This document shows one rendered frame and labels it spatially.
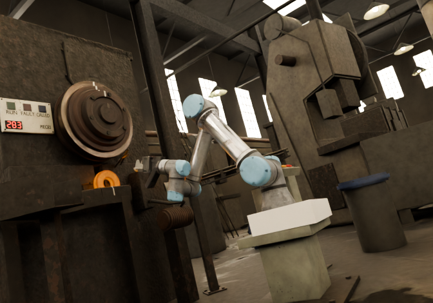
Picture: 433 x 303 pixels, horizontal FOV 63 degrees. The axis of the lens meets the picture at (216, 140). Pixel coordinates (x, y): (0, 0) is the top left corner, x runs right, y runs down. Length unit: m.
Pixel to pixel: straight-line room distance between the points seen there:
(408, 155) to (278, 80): 1.92
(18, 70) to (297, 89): 3.05
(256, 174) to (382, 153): 1.97
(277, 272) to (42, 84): 1.60
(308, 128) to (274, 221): 2.85
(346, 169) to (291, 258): 2.58
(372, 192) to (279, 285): 0.96
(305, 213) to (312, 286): 0.29
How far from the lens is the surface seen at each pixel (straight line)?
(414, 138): 3.28
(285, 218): 1.42
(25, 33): 2.37
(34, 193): 1.46
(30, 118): 2.09
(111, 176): 2.09
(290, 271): 1.52
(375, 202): 2.27
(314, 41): 4.25
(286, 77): 4.43
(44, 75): 2.28
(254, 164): 1.42
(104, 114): 2.05
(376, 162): 3.24
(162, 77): 6.89
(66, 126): 2.01
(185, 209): 2.17
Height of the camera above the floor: 0.40
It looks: 12 degrees up
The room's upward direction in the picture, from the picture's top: 14 degrees counter-clockwise
